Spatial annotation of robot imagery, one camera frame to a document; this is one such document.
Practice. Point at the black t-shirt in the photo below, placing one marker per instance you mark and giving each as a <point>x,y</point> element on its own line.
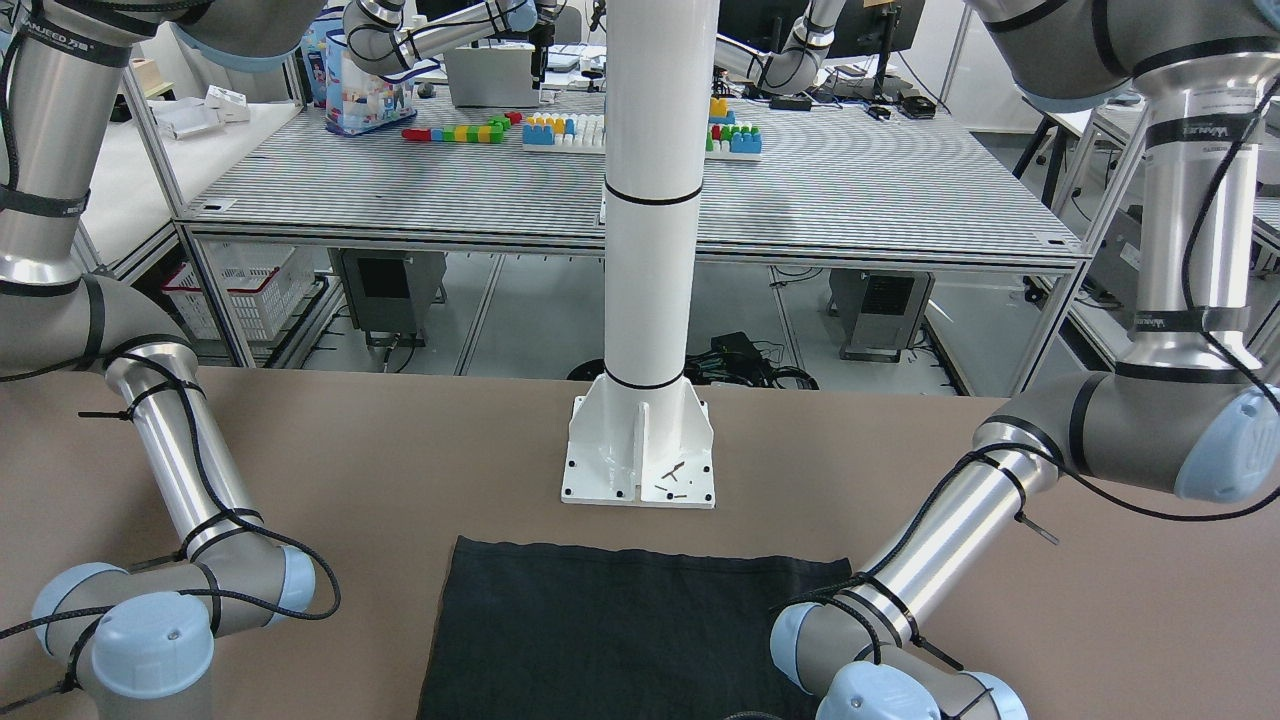
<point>546,631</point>

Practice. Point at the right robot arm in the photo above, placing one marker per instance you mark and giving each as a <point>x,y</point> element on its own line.
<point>140,642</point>

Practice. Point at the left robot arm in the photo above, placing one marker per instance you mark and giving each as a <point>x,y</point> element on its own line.
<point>1183,412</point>

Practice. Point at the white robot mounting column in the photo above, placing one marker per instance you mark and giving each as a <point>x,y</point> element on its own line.
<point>641,436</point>

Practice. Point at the toy building blocks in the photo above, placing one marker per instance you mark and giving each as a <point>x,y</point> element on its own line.
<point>579,133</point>

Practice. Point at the striped background work table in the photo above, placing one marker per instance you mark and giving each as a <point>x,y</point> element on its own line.
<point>834,187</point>

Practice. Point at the white plastic basket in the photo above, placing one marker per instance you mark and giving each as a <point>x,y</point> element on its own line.
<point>264,284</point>

